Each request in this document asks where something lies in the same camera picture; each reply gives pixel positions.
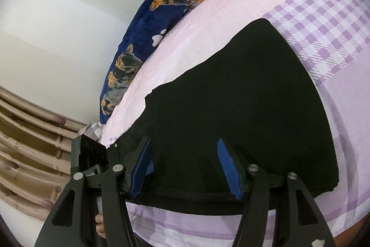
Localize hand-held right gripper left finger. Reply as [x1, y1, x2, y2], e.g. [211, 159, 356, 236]
[35, 137, 153, 247]

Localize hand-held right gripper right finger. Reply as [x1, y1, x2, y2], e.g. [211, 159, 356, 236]
[217, 138, 336, 247]

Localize black pants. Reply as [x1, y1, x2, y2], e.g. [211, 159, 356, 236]
[105, 18, 339, 208]

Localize person's left hand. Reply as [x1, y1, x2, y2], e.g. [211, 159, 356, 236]
[95, 214, 107, 239]

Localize grey brown plaid pillow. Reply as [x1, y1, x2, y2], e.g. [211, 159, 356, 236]
[84, 121, 106, 146]

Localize wooden slatted headboard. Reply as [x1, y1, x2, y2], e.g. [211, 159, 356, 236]
[0, 85, 87, 219]

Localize blue dog-print pillow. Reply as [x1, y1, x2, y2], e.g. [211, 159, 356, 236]
[100, 0, 262, 124]

